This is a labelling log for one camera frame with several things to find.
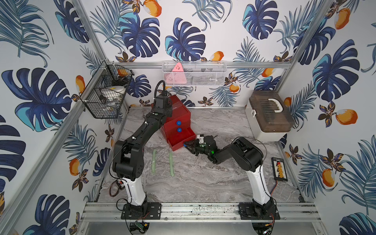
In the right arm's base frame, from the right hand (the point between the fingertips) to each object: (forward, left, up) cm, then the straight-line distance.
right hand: (183, 144), depth 95 cm
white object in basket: (+12, +37, +31) cm, 50 cm away
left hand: (+17, +12, +18) cm, 28 cm away
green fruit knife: (-12, +7, -4) cm, 15 cm away
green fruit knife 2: (-10, +19, -5) cm, 22 cm away
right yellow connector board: (-14, -58, -4) cm, 60 cm away
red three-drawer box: (+5, +4, +8) cm, 11 cm away
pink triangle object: (+29, +4, +32) cm, 43 cm away
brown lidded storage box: (+16, -56, +10) cm, 59 cm away
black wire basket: (+7, +47, +32) cm, 57 cm away
